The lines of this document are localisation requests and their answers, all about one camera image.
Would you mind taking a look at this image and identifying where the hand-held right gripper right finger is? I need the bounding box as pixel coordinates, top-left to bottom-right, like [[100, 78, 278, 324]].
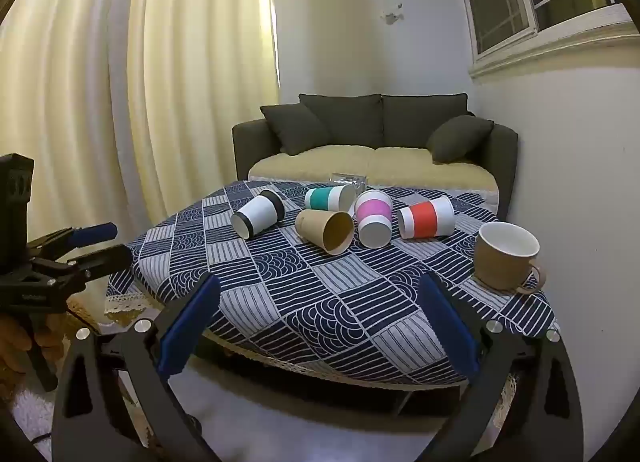
[[419, 271, 584, 462]]

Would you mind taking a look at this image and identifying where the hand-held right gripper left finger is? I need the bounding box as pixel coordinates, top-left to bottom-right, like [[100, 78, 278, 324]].
[[52, 271, 222, 462]]

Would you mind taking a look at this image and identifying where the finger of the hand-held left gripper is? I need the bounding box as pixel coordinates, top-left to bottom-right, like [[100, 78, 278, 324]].
[[27, 223, 119, 259], [30, 244, 134, 288]]

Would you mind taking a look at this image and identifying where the red banded paper cup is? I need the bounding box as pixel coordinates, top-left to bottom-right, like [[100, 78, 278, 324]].
[[398, 195, 455, 239]]

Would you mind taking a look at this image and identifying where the white cup with black bands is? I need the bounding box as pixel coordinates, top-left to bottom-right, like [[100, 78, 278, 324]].
[[231, 189, 287, 241]]

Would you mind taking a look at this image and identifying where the pink banded paper cup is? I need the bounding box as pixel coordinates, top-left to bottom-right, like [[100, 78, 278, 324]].
[[355, 190, 394, 248]]

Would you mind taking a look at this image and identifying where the plain brown paper cup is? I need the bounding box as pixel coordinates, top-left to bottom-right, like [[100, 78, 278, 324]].
[[294, 209, 355, 257]]

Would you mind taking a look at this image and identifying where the teal banded paper cup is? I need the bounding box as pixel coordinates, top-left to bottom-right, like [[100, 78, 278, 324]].
[[304, 185, 357, 213]]

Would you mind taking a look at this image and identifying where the person's left hand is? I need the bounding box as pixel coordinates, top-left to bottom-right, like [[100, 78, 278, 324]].
[[0, 313, 67, 374]]

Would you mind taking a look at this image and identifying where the brown ceramic mug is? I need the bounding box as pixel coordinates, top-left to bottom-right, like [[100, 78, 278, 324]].
[[473, 221, 547, 294]]

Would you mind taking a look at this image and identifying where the navy patterned tablecloth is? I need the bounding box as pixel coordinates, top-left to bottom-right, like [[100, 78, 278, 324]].
[[104, 179, 561, 388]]

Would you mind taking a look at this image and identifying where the cream curtain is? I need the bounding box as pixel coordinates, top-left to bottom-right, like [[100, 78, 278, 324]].
[[0, 0, 281, 243]]

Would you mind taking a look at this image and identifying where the yellow sofa blanket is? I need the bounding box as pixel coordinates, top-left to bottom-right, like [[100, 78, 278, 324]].
[[248, 145, 501, 203]]

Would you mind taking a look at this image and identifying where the white fluffy rug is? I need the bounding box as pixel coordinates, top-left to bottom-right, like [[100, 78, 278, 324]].
[[10, 387, 56, 462]]

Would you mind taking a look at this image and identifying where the clear plastic box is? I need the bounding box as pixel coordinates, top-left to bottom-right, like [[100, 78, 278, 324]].
[[331, 172, 367, 195]]

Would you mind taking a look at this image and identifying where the dark grey sofa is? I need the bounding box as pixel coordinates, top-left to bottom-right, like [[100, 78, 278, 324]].
[[232, 93, 518, 215]]

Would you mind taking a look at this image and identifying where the dark grey throw pillow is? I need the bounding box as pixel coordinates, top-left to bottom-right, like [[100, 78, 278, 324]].
[[260, 103, 332, 155], [426, 115, 495, 164]]

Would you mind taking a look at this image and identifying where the dark grey sofa back cushion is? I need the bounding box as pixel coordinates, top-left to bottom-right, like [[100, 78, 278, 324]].
[[381, 93, 469, 149], [299, 93, 383, 148]]

